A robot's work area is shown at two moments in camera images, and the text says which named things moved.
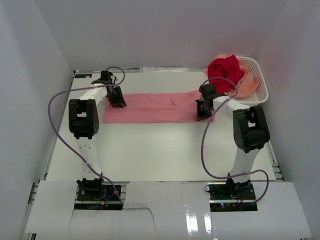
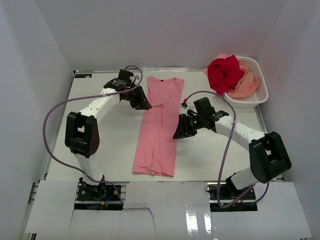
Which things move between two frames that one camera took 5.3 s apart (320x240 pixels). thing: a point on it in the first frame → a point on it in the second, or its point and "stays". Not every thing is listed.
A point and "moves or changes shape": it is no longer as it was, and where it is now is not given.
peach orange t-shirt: [247, 85] stays
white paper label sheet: [164, 69] stays
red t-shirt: [228, 67] stays
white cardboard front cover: [166, 210] stays
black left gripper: [119, 99] → [142, 103]
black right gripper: [201, 116] → [183, 129]
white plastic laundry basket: [261, 95] stays
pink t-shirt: [173, 106] moves or changes shape
